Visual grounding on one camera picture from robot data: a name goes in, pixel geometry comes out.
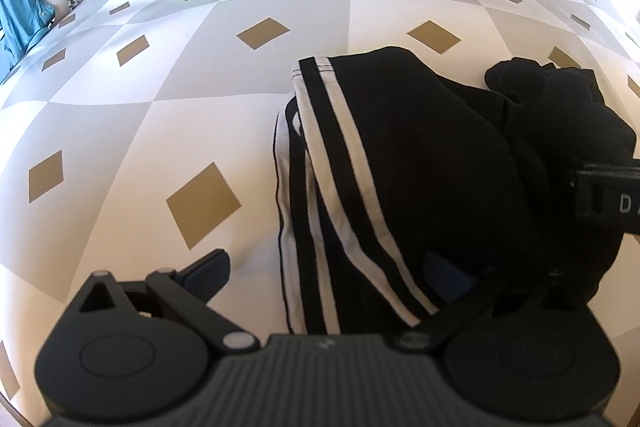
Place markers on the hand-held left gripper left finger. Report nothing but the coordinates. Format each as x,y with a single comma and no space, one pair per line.
210,274

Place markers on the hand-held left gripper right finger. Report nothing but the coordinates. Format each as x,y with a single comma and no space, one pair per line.
445,277

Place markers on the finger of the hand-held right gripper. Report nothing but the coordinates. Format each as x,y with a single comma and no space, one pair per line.
610,199

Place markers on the black white-striped t-shirt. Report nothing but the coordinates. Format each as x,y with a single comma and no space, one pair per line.
440,157

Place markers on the grey white checkered tablecloth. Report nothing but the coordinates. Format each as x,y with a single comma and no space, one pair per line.
150,107

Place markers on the blue printed garment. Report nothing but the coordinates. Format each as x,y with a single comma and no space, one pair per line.
22,17

